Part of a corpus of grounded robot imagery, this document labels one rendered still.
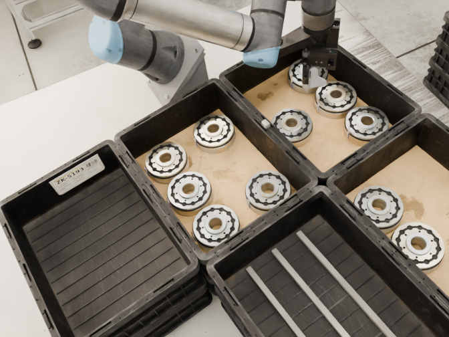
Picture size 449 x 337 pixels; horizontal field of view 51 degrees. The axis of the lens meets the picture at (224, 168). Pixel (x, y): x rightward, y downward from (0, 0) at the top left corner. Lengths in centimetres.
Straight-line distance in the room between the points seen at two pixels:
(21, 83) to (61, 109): 131
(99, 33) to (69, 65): 158
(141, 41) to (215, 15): 37
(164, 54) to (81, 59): 156
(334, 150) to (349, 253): 27
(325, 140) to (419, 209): 27
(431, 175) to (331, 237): 28
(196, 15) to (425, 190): 62
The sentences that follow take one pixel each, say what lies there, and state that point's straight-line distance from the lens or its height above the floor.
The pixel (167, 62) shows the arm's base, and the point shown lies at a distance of 134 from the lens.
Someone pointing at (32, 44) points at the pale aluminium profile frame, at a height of 2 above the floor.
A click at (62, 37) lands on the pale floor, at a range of 306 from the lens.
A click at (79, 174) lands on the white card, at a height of 89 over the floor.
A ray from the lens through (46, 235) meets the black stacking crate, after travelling 119.
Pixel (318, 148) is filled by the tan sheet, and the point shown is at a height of 83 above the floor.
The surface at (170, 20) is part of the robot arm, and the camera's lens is 93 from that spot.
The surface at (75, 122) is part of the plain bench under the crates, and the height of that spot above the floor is 70.
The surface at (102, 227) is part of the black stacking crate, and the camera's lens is 114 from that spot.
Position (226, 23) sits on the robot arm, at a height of 117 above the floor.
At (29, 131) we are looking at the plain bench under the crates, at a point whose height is 70.
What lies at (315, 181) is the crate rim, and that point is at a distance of 100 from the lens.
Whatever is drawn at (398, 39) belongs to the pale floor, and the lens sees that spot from 272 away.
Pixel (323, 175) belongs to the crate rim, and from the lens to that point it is 101.
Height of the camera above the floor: 178
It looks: 56 degrees down
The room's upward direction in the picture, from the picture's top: 12 degrees counter-clockwise
